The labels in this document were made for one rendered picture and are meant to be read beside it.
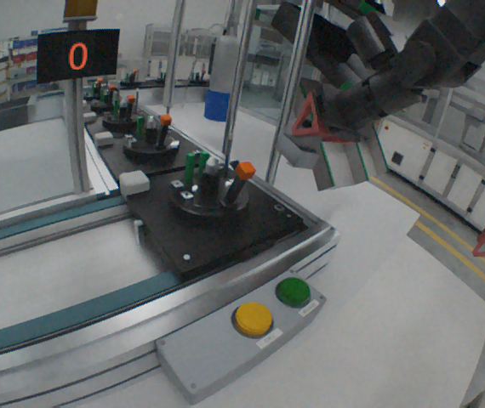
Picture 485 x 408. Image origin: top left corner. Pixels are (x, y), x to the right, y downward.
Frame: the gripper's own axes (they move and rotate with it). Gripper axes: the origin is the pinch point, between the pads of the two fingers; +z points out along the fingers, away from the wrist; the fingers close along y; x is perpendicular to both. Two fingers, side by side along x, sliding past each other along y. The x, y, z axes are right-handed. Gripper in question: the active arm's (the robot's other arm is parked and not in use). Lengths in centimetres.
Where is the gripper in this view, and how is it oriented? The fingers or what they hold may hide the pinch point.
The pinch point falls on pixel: (305, 133)
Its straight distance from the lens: 43.7
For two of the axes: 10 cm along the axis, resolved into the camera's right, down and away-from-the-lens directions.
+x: 0.8, 9.8, -1.6
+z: -5.2, 1.8, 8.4
